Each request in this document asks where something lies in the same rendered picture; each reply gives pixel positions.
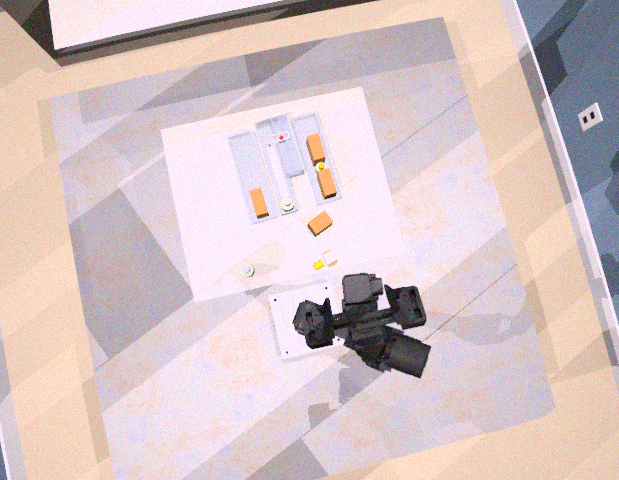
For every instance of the small jar with green and gold label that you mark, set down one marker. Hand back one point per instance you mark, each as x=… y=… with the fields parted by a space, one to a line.
x=247 y=270
x=287 y=204

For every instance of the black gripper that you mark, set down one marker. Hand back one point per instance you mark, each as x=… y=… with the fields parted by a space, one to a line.
x=365 y=322

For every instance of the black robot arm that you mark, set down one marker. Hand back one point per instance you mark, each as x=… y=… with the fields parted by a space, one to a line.
x=400 y=352

